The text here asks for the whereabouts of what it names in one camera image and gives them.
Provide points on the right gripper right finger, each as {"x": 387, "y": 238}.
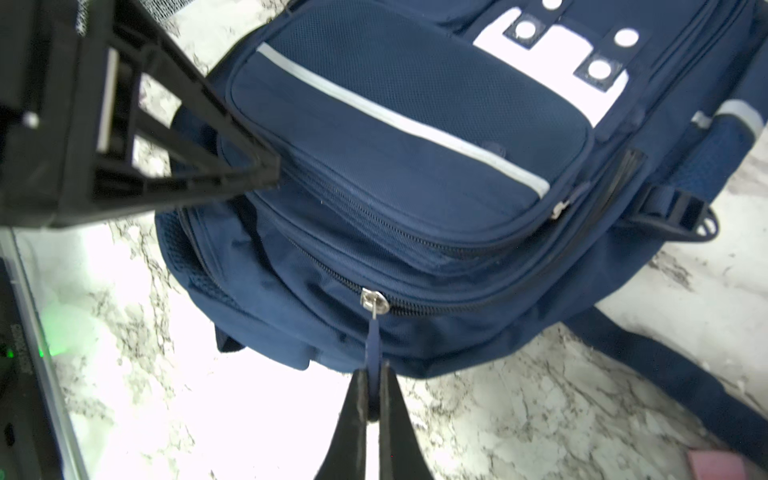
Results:
{"x": 399, "y": 453}

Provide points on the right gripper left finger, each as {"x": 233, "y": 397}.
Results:
{"x": 345, "y": 458}

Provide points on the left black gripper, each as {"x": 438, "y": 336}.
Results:
{"x": 71, "y": 76}

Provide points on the navy blue backpack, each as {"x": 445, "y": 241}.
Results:
{"x": 458, "y": 176}

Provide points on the pink backpack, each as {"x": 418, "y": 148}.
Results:
{"x": 716, "y": 465}

